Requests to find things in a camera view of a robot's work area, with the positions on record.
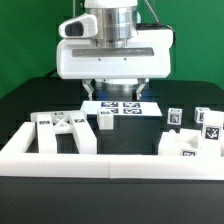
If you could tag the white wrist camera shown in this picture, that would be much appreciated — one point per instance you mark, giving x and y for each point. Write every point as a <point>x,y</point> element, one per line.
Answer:
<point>84,26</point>

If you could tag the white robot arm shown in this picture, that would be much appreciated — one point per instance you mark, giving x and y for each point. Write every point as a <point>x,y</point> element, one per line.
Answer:
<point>110,44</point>

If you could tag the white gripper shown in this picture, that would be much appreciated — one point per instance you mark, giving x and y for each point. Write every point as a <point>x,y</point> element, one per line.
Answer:
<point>146,55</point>

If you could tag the small tagged cube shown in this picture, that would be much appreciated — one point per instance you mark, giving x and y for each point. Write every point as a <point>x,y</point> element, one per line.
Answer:
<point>199,114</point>
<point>174,116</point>

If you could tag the white chair seat part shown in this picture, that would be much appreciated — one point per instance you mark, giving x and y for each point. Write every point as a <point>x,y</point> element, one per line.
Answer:
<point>184,143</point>

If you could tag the white marker base sheet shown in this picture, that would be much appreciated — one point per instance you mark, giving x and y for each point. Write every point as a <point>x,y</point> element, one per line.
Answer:
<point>123,108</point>

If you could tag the small tagged cube left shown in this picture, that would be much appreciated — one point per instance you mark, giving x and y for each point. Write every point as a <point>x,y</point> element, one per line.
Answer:
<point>174,116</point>

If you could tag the white U-shaped fence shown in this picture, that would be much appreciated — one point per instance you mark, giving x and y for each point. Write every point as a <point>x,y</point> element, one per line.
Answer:
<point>15,160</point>

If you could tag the small tagged cube right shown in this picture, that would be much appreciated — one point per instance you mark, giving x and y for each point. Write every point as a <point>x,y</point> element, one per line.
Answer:
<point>199,114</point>

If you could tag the white chair back frame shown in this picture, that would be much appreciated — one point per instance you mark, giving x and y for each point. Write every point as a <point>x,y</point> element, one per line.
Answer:
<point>51,124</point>

